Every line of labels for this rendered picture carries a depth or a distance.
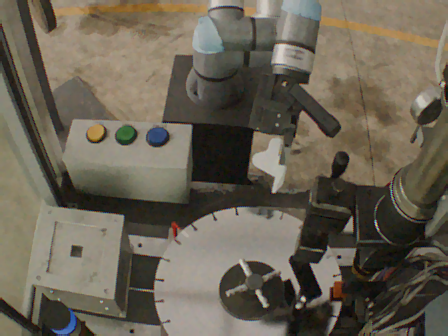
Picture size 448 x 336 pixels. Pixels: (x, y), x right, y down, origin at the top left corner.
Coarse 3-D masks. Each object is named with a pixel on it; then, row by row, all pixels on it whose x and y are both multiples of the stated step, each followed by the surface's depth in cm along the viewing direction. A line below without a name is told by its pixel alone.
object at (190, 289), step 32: (192, 224) 88; (224, 224) 89; (256, 224) 89; (288, 224) 89; (192, 256) 85; (224, 256) 85; (256, 256) 85; (288, 256) 86; (160, 288) 81; (192, 288) 82; (288, 288) 82; (192, 320) 78; (224, 320) 79; (256, 320) 79; (288, 320) 79; (320, 320) 79
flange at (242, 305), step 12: (240, 264) 84; (252, 264) 84; (264, 264) 84; (228, 276) 82; (240, 276) 82; (276, 276) 82; (228, 288) 81; (264, 288) 80; (276, 288) 81; (228, 300) 80; (240, 300) 80; (252, 300) 79; (276, 300) 80; (240, 312) 79; (252, 312) 79; (264, 312) 79
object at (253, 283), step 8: (248, 272) 79; (272, 272) 79; (280, 272) 79; (248, 280) 77; (256, 280) 77; (264, 280) 78; (240, 288) 77; (248, 288) 77; (256, 288) 77; (264, 296) 76; (264, 304) 76
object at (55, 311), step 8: (48, 304) 57; (56, 304) 58; (64, 304) 58; (48, 312) 57; (56, 312) 57; (64, 312) 57; (72, 312) 60; (48, 320) 56; (56, 320) 56; (64, 320) 56; (72, 320) 58; (56, 328) 56; (64, 328) 56; (72, 328) 58
